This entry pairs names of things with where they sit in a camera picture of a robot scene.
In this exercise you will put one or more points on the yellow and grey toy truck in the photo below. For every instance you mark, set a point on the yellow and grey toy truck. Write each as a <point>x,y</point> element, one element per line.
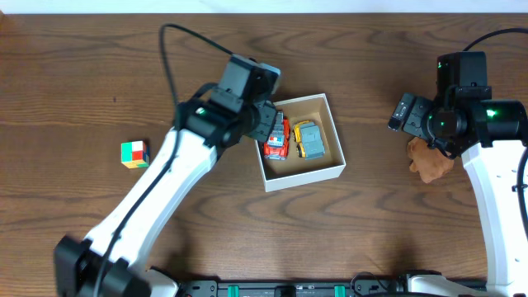
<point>308,138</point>

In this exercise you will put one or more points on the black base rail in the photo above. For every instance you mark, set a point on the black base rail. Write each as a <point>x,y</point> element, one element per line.
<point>321,288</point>

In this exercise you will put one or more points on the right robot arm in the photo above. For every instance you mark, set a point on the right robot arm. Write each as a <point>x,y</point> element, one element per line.
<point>490,137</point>

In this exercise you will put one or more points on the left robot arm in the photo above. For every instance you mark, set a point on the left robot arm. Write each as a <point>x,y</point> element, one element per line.
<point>111,259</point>

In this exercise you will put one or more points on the brown plush toy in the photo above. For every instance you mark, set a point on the brown plush toy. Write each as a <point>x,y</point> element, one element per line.
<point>430,164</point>

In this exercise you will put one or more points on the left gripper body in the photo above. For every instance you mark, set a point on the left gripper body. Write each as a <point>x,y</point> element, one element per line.
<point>266,122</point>

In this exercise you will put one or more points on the red toy fire truck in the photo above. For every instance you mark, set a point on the red toy fire truck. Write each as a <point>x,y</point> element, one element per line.
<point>277,145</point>

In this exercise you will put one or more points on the white cardboard box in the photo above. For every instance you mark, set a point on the white cardboard box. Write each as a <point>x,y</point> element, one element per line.
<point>296,171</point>

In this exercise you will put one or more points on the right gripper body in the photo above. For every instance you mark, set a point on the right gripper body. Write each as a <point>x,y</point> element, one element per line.
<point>415,117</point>

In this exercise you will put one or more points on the multicolour puzzle cube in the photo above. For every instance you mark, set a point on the multicolour puzzle cube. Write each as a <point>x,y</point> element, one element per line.
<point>134,154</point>

